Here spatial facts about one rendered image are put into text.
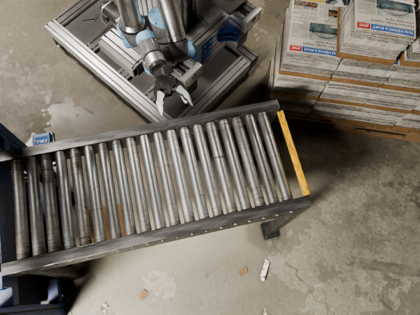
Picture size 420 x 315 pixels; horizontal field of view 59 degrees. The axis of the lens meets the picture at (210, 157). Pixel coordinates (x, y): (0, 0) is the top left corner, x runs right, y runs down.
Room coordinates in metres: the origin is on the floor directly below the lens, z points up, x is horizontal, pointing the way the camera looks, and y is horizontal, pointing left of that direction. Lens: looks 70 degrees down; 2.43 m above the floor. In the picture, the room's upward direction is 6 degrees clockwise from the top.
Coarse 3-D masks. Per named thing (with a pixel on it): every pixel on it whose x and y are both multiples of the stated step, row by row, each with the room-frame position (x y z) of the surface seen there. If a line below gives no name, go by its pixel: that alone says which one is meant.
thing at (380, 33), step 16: (352, 16) 1.28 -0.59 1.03; (368, 16) 1.26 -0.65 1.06; (384, 16) 1.28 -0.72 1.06; (400, 16) 1.29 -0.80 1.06; (352, 32) 1.19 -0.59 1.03; (368, 32) 1.19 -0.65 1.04; (384, 32) 1.19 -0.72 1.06; (400, 32) 1.20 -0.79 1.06; (352, 48) 1.20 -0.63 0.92; (368, 48) 1.19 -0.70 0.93; (384, 48) 1.19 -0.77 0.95; (400, 48) 1.19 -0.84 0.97
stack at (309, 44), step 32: (320, 0) 1.55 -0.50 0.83; (288, 32) 1.33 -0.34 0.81; (320, 32) 1.34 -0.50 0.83; (288, 64) 1.21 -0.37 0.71; (320, 64) 1.20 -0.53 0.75; (352, 64) 1.20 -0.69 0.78; (384, 64) 1.19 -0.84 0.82; (320, 96) 1.20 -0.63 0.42; (352, 96) 1.20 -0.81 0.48; (384, 96) 1.18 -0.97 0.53; (416, 96) 1.18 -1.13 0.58; (320, 128) 1.19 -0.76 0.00; (352, 128) 1.19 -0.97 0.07; (384, 128) 1.18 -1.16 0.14; (416, 128) 1.18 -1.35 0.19
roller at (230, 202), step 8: (208, 128) 0.74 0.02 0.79; (216, 128) 0.75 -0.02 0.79; (208, 136) 0.70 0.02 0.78; (216, 136) 0.70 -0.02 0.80; (216, 144) 0.66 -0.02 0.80; (216, 152) 0.62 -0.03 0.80; (216, 160) 0.58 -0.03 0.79; (224, 160) 0.59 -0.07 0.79; (216, 168) 0.55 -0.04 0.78; (224, 168) 0.55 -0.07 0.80; (224, 176) 0.51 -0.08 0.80; (224, 184) 0.47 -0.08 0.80; (224, 192) 0.43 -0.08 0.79; (232, 192) 0.44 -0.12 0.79; (224, 200) 0.40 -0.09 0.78; (232, 200) 0.40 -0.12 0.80; (232, 208) 0.36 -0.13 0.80
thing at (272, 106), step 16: (208, 112) 0.82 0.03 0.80; (224, 112) 0.83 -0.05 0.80; (240, 112) 0.84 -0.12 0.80; (256, 112) 0.85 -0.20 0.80; (272, 112) 0.88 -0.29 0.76; (128, 128) 0.69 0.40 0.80; (144, 128) 0.70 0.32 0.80; (160, 128) 0.71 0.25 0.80; (176, 128) 0.72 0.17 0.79; (48, 144) 0.56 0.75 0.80; (64, 144) 0.57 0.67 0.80; (80, 144) 0.58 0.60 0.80; (96, 144) 0.59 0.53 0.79; (0, 160) 0.46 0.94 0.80
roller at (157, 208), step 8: (144, 136) 0.66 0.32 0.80; (144, 144) 0.62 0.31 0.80; (144, 152) 0.58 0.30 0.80; (144, 160) 0.54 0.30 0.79; (152, 160) 0.55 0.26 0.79; (144, 168) 0.51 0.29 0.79; (152, 168) 0.51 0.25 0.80; (152, 176) 0.47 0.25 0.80; (152, 184) 0.43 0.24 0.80; (152, 192) 0.39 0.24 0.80; (152, 200) 0.36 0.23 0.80; (160, 200) 0.37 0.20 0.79; (152, 208) 0.33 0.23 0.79; (160, 208) 0.33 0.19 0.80; (160, 216) 0.29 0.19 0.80; (160, 224) 0.26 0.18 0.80
